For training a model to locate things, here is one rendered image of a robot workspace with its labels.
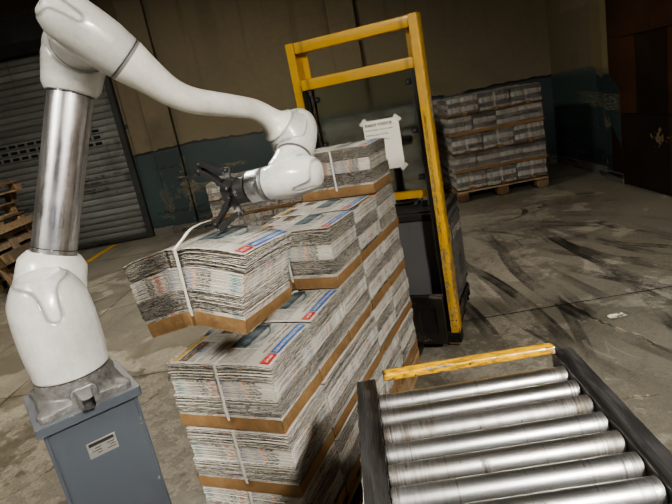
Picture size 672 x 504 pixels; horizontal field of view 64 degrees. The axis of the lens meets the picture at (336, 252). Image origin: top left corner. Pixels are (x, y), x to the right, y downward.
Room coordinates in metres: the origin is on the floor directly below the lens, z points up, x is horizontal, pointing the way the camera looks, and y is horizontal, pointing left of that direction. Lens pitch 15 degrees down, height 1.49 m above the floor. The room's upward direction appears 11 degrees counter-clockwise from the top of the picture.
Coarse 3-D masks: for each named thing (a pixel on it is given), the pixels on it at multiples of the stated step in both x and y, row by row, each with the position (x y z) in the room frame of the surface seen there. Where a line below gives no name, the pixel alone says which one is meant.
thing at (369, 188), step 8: (384, 176) 2.59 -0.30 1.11; (368, 184) 2.45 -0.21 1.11; (376, 184) 2.47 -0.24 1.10; (384, 184) 2.58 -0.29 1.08; (312, 192) 2.56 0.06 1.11; (320, 192) 2.55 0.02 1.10; (328, 192) 2.53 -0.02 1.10; (336, 192) 2.52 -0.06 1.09; (344, 192) 2.50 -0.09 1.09; (352, 192) 2.48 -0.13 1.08; (360, 192) 2.47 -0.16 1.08; (368, 192) 2.45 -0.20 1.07; (304, 200) 2.59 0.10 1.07; (312, 200) 2.57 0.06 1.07; (392, 224) 2.59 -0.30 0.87; (384, 232) 2.46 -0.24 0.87; (400, 264) 2.61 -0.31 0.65; (400, 272) 2.59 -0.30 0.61; (392, 280) 2.45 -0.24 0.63; (408, 304) 2.63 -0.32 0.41; (400, 320) 2.48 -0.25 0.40; (416, 344) 2.67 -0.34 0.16; (408, 360) 2.50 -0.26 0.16
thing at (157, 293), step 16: (160, 256) 1.45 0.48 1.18; (128, 272) 1.50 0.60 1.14; (144, 272) 1.47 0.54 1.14; (160, 272) 1.45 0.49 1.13; (144, 288) 1.47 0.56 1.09; (160, 288) 1.45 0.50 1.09; (176, 288) 1.43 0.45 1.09; (144, 304) 1.47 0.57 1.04; (160, 304) 1.45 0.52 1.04; (176, 304) 1.43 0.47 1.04
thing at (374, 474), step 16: (368, 384) 1.22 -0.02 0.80; (368, 400) 1.14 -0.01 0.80; (368, 416) 1.08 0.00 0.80; (368, 432) 1.02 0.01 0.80; (368, 448) 0.96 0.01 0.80; (368, 464) 0.91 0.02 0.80; (384, 464) 0.90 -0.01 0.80; (368, 480) 0.86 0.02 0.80; (384, 480) 0.86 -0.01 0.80; (368, 496) 0.82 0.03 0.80; (384, 496) 0.81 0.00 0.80
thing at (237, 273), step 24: (216, 240) 1.47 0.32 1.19; (240, 240) 1.46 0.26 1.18; (264, 240) 1.47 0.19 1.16; (288, 240) 1.57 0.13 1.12; (192, 264) 1.41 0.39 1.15; (216, 264) 1.38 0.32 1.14; (240, 264) 1.35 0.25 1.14; (264, 264) 1.45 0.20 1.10; (288, 264) 1.60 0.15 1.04; (216, 288) 1.37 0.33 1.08; (240, 288) 1.35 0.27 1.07; (264, 288) 1.45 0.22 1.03; (216, 312) 1.38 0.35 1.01; (240, 312) 1.34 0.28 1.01
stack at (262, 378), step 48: (336, 288) 1.92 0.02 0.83; (240, 336) 1.62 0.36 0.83; (288, 336) 1.55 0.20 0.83; (336, 336) 1.80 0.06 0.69; (384, 336) 2.24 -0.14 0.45; (192, 384) 1.50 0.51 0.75; (240, 384) 1.42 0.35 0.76; (288, 384) 1.44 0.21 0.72; (336, 384) 1.71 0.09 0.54; (384, 384) 2.14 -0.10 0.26; (192, 432) 1.52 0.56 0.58; (240, 432) 1.44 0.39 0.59; (288, 432) 1.39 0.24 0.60; (288, 480) 1.39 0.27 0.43; (336, 480) 1.60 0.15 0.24
